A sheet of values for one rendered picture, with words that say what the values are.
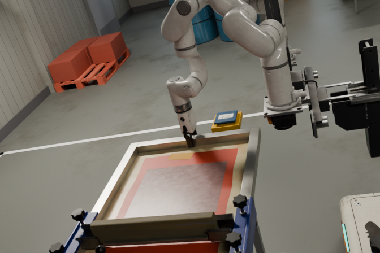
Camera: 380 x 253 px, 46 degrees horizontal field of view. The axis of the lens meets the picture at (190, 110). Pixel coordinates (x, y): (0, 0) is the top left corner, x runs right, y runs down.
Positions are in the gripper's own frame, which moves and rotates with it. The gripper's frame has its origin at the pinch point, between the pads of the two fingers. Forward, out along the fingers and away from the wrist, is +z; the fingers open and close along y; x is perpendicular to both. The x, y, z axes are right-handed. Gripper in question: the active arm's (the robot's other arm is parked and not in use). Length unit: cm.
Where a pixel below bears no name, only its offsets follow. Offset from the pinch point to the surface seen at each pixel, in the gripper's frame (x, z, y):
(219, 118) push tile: -9.0, 1.0, 18.0
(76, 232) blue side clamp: 29, -2, -57
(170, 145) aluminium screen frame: 9.7, 0.5, -1.9
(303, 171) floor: -34, 98, 107
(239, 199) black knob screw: -28, -8, -54
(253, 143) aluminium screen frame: -27.4, -1.0, -11.2
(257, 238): -13, 73, 17
